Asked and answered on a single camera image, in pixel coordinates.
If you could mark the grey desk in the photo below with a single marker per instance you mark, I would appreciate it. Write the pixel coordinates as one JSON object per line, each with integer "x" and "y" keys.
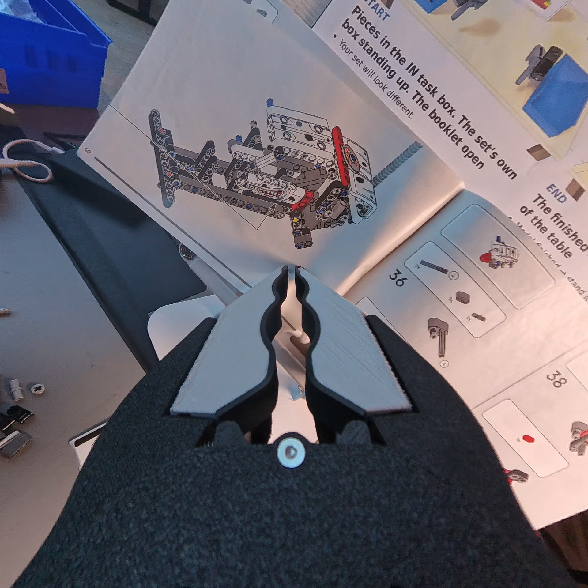
{"x": 55, "y": 344}

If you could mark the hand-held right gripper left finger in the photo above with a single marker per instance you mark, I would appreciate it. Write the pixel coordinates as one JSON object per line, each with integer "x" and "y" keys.
{"x": 225, "y": 363}

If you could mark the toy instruction booklet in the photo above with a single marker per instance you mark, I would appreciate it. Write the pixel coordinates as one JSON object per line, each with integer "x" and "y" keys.
{"x": 229, "y": 92}

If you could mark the white book stand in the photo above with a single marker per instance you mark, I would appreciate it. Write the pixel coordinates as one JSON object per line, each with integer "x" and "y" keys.
{"x": 183, "y": 321}

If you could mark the blue plastic bin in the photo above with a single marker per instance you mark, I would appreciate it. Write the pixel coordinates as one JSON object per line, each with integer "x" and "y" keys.
{"x": 46, "y": 59}

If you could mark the printed instruction sheet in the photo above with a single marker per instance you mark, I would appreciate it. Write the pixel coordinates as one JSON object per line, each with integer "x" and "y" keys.
{"x": 459, "y": 92}

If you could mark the pile of small toy pieces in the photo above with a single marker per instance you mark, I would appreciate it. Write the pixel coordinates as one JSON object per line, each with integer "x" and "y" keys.
{"x": 13, "y": 443}

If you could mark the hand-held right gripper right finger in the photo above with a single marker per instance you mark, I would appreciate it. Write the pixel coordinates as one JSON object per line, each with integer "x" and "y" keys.
{"x": 358, "y": 363}

